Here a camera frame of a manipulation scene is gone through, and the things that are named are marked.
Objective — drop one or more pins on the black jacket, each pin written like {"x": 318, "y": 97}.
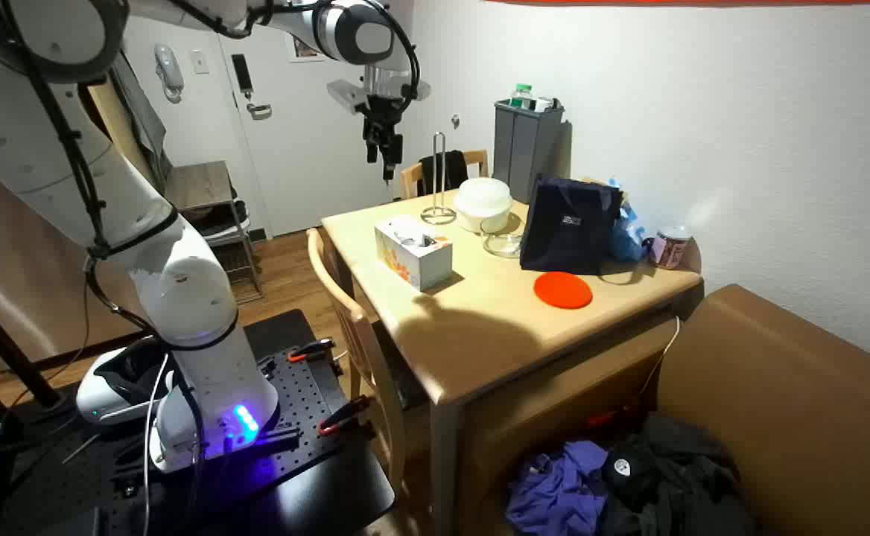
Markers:
{"x": 670, "y": 480}

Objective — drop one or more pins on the wire paper towel holder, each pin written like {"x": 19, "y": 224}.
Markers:
{"x": 438, "y": 213}

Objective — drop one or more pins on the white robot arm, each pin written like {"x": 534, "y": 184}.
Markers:
{"x": 58, "y": 163}

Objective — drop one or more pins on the tan sofa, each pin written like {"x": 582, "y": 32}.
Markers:
{"x": 791, "y": 406}

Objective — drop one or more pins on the white round bowl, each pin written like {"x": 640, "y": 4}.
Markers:
{"x": 484, "y": 203}

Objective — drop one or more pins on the red handled clamp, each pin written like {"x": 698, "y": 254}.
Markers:
{"x": 307, "y": 349}
{"x": 344, "y": 414}

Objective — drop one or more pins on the blue crumpled bag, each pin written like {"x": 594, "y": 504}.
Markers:
{"x": 628, "y": 237}

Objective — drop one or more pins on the pink cup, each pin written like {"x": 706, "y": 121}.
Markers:
{"x": 674, "y": 245}

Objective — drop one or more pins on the purple cloth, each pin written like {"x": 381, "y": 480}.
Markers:
{"x": 557, "y": 492}

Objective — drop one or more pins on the white door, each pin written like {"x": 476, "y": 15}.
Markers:
{"x": 301, "y": 146}

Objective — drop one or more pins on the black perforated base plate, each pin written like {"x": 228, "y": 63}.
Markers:
{"x": 268, "y": 429}

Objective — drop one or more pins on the wooden chair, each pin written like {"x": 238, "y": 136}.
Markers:
{"x": 399, "y": 410}
{"x": 460, "y": 166}

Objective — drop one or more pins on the white orange tissue box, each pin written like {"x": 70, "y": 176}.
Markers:
{"x": 414, "y": 251}

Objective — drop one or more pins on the dark navy bag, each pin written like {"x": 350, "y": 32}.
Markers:
{"x": 569, "y": 224}

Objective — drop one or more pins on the grey folding step stool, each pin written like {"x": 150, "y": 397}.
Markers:
{"x": 210, "y": 202}

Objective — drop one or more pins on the far wooden chair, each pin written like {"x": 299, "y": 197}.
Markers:
{"x": 460, "y": 166}

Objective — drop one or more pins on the near wooden chair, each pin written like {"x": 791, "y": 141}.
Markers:
{"x": 399, "y": 410}

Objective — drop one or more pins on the wooden table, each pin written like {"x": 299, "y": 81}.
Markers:
{"x": 484, "y": 327}

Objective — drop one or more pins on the white wall phone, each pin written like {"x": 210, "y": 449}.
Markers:
{"x": 166, "y": 74}

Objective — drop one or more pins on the orange round coaster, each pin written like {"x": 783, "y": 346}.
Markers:
{"x": 561, "y": 291}

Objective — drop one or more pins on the grey tall bin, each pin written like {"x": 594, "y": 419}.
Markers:
{"x": 524, "y": 141}

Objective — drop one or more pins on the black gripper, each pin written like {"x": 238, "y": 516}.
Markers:
{"x": 378, "y": 133}

